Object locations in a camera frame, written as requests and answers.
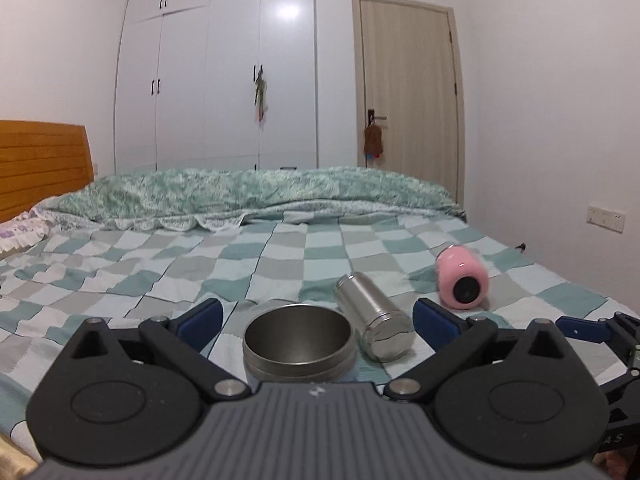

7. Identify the pink cup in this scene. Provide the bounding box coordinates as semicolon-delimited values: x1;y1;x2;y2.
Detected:
434;243;490;310

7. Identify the slim steel cup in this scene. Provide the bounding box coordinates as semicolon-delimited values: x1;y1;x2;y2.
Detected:
333;272;415;364

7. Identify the green floral quilt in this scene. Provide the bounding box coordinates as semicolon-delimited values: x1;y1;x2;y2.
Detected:
29;165;469;233

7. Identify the wide steel cup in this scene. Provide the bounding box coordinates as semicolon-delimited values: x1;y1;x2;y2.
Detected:
242;302;358;385

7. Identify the white wardrobe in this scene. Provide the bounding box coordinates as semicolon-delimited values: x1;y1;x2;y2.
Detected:
113;0;320;174

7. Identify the wall socket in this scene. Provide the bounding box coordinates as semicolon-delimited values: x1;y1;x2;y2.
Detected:
587;203;627;234

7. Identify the wooden headboard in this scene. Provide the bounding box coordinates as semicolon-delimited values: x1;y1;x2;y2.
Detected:
0;120;96;224

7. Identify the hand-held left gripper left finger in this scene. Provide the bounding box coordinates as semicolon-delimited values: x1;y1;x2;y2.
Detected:
61;298;252;403

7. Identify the tan cloth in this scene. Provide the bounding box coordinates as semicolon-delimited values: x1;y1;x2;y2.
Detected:
0;434;43;480

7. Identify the beige door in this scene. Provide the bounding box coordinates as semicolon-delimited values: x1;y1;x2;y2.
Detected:
351;0;469;211

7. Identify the hanging ornament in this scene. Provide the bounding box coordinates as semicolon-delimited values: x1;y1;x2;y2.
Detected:
252;72;270;124

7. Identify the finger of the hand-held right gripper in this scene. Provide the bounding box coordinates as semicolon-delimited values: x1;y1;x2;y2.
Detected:
555;311;640;361

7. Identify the checkered bedsheet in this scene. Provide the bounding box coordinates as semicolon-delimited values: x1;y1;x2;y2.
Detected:
0;212;632;463

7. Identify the floral pillow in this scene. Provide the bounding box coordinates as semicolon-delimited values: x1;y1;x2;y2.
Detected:
0;207;57;261

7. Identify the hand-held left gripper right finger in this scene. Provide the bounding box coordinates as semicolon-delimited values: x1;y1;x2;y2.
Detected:
382;297;584;403

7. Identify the brown bag on handle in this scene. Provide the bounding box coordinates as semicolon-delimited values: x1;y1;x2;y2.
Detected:
363;123;385;167

